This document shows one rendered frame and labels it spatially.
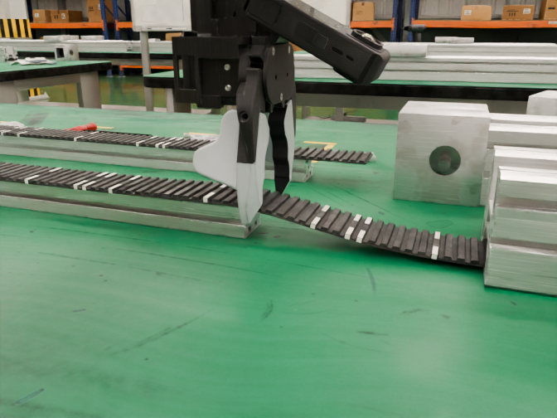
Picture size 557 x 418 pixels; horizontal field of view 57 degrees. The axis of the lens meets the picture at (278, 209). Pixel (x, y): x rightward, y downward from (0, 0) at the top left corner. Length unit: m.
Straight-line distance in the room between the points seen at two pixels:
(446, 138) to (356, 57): 0.20
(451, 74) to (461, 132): 1.45
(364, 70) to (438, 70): 1.61
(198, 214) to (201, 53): 0.14
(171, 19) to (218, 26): 3.29
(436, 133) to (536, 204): 0.20
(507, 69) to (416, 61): 0.31
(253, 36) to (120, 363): 0.26
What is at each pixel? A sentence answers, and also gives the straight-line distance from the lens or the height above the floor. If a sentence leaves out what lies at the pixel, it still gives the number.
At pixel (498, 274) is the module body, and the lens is 0.40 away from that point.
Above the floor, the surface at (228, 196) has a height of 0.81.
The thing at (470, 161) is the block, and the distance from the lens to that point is 0.57.
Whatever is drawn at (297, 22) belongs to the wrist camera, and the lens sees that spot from 0.41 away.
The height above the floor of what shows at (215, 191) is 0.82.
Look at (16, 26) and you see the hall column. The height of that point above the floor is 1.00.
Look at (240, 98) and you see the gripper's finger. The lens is 0.40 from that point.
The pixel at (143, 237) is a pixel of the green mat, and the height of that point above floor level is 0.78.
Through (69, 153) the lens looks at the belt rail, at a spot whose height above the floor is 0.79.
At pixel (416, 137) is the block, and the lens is 0.57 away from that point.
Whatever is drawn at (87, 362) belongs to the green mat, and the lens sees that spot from 0.32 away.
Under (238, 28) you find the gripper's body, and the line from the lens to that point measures 0.44.
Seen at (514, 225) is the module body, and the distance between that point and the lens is 0.39.
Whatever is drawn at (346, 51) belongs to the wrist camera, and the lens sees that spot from 0.40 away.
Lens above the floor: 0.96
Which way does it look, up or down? 19 degrees down
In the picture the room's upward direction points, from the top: straight up
